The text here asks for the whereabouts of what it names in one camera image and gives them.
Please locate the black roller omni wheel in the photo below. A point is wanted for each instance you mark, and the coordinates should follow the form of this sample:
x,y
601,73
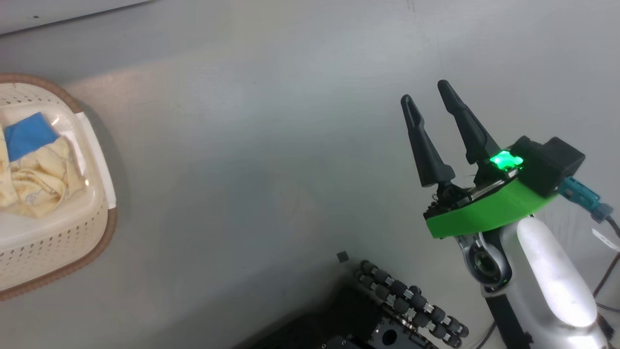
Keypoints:
x,y
411,303

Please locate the white front-load washing machine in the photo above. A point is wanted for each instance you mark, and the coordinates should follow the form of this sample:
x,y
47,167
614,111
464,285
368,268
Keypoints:
x,y
48,12

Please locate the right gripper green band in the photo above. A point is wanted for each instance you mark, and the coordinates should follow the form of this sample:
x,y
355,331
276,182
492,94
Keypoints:
x,y
484,213

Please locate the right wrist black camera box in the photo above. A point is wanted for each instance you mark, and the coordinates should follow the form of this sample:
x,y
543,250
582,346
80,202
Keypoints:
x,y
552,165

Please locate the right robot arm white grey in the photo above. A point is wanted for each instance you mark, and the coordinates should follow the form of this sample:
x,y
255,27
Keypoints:
x,y
547,281

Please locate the cream garment with blue trim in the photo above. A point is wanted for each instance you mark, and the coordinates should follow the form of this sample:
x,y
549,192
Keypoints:
x,y
38,179

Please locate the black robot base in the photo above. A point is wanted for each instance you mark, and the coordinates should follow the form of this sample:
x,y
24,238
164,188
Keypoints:
x,y
339,320

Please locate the cream plastic laundry basket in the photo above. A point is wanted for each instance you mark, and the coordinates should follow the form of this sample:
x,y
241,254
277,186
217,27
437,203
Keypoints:
x,y
48,242

